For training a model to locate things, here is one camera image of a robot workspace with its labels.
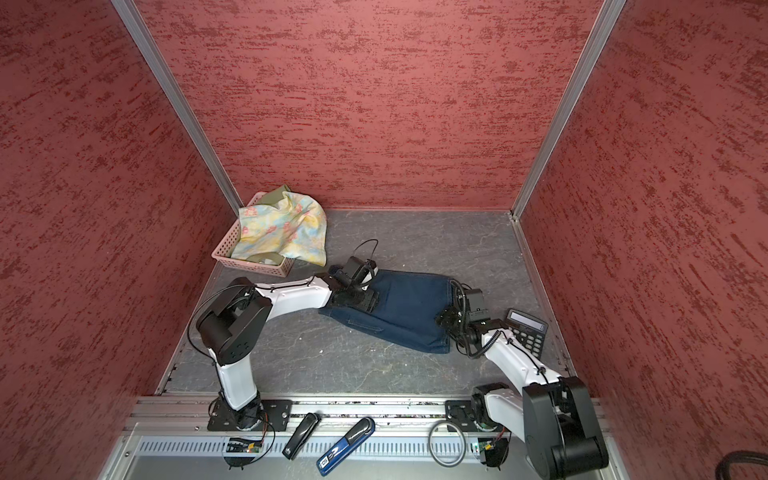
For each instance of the blue denim skirt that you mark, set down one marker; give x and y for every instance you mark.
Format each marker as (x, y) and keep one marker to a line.
(408, 306)

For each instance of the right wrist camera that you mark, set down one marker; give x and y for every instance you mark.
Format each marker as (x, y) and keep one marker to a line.
(474, 305)

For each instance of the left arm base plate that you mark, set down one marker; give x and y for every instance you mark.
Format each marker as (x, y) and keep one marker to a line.
(273, 414)

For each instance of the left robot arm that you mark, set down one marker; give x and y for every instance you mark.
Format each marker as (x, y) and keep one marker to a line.
(232, 321)

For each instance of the aluminium front rail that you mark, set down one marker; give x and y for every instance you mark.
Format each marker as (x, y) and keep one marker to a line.
(166, 437)

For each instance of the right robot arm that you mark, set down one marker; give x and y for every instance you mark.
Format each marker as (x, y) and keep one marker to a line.
(552, 414)

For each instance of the aluminium corner post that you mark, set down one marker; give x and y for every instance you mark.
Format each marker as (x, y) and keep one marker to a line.
(600, 32)
(133, 21)

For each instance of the olive green garment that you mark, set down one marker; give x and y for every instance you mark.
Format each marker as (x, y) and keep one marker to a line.
(273, 197)

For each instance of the circuit board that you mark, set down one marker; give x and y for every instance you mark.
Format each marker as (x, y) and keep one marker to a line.
(241, 452)
(492, 453)

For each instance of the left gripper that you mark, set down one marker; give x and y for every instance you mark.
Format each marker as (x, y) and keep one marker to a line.
(370, 300)

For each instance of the right circuit board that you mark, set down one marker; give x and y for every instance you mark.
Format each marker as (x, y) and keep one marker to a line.
(492, 453)

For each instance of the blue black handheld device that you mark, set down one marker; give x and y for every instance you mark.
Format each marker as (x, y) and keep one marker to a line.
(346, 445)

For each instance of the pink plastic basket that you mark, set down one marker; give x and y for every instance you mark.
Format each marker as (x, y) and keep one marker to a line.
(222, 254)

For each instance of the left aluminium corner post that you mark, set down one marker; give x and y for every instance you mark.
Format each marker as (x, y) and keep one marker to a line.
(133, 21)

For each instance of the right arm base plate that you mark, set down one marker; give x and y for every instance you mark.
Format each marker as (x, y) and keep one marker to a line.
(462, 414)

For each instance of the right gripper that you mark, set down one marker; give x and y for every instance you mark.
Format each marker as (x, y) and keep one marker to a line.
(445, 317)

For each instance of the pastel floral skirt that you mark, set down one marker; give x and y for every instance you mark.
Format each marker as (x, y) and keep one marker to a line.
(294, 229)

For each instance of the left circuit board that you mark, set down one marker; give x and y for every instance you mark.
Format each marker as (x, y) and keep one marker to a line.
(241, 452)

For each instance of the black calculator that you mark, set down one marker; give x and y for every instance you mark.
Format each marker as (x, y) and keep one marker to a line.
(529, 330)

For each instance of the right aluminium corner post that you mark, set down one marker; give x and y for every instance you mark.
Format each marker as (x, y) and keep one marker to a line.
(600, 32)

